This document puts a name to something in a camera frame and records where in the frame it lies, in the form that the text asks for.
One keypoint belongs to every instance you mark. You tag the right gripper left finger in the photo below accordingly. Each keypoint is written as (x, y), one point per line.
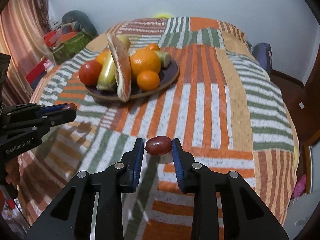
(91, 199)

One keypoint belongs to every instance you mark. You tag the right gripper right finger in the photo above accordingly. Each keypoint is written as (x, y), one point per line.
(244, 214)

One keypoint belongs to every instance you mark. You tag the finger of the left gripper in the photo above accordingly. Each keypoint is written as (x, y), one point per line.
(53, 107)
(45, 122)

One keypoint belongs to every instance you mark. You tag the dark red grape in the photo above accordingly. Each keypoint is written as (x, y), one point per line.
(159, 145)
(70, 106)

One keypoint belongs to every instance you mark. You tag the red tomato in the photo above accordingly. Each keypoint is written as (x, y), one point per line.
(89, 72)

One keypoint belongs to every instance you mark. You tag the yellow sugarcane piece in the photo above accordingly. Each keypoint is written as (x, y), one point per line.
(106, 79)

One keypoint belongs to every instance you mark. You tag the large orange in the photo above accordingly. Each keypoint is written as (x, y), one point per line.
(144, 59)
(103, 57)

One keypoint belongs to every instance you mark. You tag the green sugarcane piece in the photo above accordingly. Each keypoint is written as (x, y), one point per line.
(164, 57)

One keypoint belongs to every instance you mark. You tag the small mandarin orange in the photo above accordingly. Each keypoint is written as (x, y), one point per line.
(153, 46)

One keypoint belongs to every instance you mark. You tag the red gift box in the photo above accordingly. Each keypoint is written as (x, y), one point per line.
(38, 72)

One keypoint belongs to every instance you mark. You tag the pink slipper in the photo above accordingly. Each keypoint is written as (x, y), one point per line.
(299, 187)

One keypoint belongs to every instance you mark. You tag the green cardboard box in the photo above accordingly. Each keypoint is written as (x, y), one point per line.
(71, 47)

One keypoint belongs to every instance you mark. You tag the pink orange curtain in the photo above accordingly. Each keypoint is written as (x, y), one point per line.
(23, 26)

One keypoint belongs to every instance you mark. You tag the striped patchwork bedspread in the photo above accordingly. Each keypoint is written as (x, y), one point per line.
(223, 108)

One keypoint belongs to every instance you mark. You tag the grey plush toy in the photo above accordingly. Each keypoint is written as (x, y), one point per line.
(80, 21)

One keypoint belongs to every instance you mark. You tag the purple round plate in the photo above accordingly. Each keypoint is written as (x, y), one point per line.
(167, 77)

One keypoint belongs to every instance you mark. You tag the purple grey backpack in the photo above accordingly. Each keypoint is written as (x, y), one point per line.
(262, 52)

